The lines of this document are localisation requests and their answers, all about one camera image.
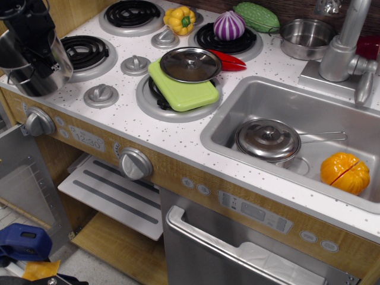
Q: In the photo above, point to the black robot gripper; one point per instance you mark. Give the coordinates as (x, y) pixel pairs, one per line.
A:
(29, 36)

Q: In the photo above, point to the tall steel pot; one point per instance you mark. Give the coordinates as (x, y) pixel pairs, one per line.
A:
(18, 75)

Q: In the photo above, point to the front left stove burner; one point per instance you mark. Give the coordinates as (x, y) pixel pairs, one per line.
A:
(91, 57)

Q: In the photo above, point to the stove burner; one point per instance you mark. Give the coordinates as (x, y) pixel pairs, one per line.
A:
(132, 18)
(245, 48)
(147, 102)
(91, 57)

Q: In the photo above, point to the back left stove burner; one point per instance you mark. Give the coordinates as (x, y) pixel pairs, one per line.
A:
(132, 18)

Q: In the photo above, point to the front right stove burner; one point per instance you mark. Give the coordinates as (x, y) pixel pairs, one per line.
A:
(147, 102)

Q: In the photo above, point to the steel pot lid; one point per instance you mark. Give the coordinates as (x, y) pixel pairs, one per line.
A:
(191, 65)

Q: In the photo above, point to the back right stove burner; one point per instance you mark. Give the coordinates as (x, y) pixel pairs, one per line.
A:
(245, 48)

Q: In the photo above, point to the small steel bowl pot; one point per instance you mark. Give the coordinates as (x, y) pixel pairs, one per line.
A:
(304, 39)

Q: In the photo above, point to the left silver oven knob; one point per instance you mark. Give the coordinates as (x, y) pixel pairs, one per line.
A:
(39, 122)

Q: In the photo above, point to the silver oven knob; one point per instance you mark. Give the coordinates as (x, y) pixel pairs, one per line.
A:
(39, 122)
(134, 165)

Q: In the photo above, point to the silver stovetop knob front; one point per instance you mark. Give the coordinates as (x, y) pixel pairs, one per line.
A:
(101, 96)

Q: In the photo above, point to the silver stovetop knob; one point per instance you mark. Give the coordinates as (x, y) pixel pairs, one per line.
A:
(101, 96)
(165, 40)
(135, 66)

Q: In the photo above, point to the silver stovetop knob middle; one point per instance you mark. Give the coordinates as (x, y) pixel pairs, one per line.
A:
(135, 66)

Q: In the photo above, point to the open oven door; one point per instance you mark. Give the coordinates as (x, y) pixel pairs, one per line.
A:
(28, 195)

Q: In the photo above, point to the silver stovetop knob back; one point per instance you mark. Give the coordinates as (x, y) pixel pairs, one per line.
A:
(165, 40)

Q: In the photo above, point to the white oven rack shelf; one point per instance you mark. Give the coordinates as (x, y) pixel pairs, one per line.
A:
(101, 186)

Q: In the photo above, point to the right silver oven knob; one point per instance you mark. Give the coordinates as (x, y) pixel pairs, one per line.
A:
(134, 165)

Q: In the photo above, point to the green plastic cutting board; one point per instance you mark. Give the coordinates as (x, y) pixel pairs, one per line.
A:
(182, 96)

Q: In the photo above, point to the yellow toy bell pepper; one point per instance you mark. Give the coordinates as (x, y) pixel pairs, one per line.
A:
(180, 20)

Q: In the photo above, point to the blue clamp tool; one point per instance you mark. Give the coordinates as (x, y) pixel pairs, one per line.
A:
(25, 243)

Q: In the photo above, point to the red toy chili pepper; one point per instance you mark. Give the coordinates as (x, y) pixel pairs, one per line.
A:
(228, 62)

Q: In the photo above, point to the purple toy onion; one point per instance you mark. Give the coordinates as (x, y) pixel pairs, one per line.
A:
(229, 26)

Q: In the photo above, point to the yellow cloth scrap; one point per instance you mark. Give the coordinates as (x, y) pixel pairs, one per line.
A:
(36, 270)

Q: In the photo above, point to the green toy bitter gourd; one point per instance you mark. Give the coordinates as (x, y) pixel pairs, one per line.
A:
(257, 17)

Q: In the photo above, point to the silver dishwasher door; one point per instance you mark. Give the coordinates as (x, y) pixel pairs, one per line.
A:
(205, 247)

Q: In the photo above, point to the steel saucepan with lid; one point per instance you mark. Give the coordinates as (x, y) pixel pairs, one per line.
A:
(276, 142)

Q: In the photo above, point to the silver toy faucet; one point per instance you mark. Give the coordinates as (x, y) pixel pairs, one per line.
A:
(342, 71)

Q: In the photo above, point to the orange toy pumpkin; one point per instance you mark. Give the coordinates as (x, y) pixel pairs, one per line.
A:
(346, 172)

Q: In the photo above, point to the red cup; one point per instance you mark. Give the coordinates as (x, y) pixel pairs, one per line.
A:
(368, 47)

